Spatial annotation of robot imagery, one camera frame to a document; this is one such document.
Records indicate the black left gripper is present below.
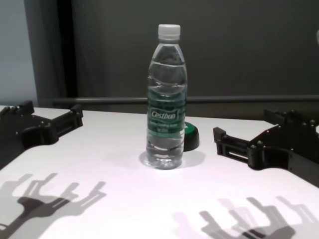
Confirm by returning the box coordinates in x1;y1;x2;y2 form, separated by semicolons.
0;100;84;171

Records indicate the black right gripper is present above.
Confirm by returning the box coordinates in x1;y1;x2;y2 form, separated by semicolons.
213;109;319;189

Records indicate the clear water bottle green label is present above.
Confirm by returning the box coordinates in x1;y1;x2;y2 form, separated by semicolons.
145;23;188;170

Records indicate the green button black base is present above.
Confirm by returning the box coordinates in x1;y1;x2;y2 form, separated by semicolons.
183;122;201;152

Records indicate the dark vertical column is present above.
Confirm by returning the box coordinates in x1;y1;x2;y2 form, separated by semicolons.
47;0;79;110

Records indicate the grey horizontal rail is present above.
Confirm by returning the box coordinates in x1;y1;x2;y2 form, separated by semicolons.
52;95;319;106

